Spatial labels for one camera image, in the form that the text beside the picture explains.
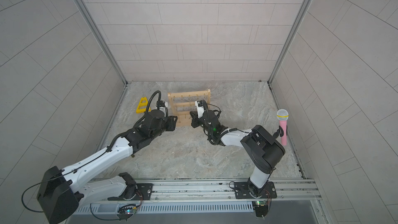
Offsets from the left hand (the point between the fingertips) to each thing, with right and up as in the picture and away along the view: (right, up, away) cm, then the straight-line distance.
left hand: (179, 117), depth 79 cm
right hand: (+5, +1, +7) cm, 8 cm away
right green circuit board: (+39, -39, -11) cm, 56 cm away
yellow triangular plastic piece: (-29, +4, +23) cm, 37 cm away
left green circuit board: (-20, -39, -14) cm, 46 cm away
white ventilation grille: (-4, -39, -11) cm, 40 cm away
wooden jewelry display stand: (-3, +6, +26) cm, 26 cm away
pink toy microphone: (+48, +2, -12) cm, 49 cm away
